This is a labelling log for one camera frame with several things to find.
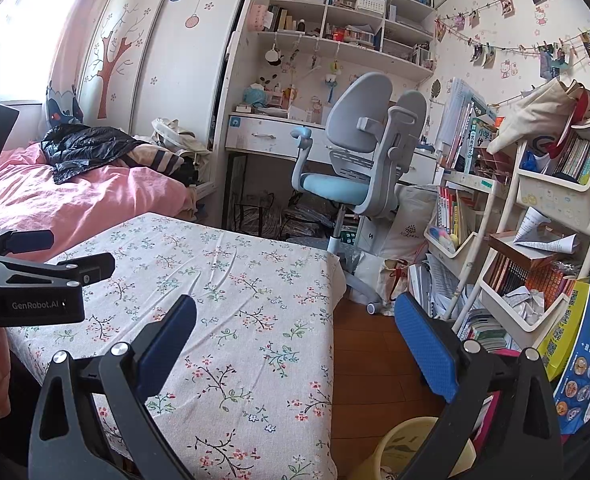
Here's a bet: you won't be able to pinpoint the black metal rack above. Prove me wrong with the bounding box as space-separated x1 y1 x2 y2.
225 152 276 236

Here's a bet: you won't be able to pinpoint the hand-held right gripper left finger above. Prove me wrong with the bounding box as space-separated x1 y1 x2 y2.
28 294 197 480

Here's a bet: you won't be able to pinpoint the grey blue office chair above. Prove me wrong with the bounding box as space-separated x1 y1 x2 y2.
290 72 428 316

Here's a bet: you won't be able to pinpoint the cream tote bag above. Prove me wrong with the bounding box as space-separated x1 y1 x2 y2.
487 77 590 156

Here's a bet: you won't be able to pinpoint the floral tote bag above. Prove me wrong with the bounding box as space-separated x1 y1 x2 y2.
375 257 411 306

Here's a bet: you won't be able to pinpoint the printed paper sheet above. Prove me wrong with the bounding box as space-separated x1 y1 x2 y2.
515 207 578 256

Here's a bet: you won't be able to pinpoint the hanging photos on strings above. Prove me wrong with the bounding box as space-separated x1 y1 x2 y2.
435 0 590 81

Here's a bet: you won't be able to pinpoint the white wardrobe with tree decal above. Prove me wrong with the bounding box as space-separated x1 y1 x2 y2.
78 0 261 146

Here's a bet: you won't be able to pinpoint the yellow printed packet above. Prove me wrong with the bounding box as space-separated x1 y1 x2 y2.
537 277 590 381

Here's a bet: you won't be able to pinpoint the tall textbooks stack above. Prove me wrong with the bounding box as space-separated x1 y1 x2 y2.
435 77 506 176

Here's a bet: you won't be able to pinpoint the black puffer jacket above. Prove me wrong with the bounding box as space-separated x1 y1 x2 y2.
40 124 148 185

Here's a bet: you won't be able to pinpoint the upright red yellow books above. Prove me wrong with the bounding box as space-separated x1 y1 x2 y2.
437 185 476 248

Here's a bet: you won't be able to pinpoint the white wide rolling cart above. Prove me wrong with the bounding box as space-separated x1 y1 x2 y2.
452 140 590 336

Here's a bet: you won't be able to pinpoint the pink bedding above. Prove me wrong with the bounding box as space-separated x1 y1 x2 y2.
0 142 196 263

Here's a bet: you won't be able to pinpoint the blue cartoon cushion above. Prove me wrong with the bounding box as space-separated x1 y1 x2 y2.
45 85 83 128

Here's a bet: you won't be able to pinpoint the beige navy striped cloth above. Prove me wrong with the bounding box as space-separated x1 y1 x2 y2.
120 142 198 186

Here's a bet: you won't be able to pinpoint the magenta fabric bag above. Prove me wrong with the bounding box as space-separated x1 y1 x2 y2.
470 350 520 441

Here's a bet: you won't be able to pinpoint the white paper shopping bag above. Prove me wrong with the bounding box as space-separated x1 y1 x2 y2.
382 185 438 268

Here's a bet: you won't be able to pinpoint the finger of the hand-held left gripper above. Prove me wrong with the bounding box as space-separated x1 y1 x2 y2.
0 252 116 288
0 227 56 258

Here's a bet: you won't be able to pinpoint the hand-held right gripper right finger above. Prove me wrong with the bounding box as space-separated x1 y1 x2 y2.
394 292 566 480

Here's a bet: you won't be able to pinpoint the pile of white papers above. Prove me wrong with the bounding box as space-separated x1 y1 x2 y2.
410 255 463 318

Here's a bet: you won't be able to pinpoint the white wall shelf unit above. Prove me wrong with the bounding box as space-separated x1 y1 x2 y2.
247 0 450 83

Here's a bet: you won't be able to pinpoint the floral tablecloth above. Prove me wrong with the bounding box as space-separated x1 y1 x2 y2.
5 212 348 480

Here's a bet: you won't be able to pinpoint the cream canvas bag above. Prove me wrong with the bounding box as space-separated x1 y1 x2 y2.
151 117 211 161

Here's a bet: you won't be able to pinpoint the yellow plastic bin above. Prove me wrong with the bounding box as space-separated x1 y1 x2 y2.
372 416 477 480

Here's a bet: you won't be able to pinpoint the crumpled white paper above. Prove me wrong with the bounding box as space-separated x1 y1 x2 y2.
505 285 546 326

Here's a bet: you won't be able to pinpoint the row of colourful books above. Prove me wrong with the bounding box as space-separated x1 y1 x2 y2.
457 307 513 353

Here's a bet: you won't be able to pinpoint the row of dark orange books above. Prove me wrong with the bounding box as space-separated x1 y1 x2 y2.
487 255 576 306

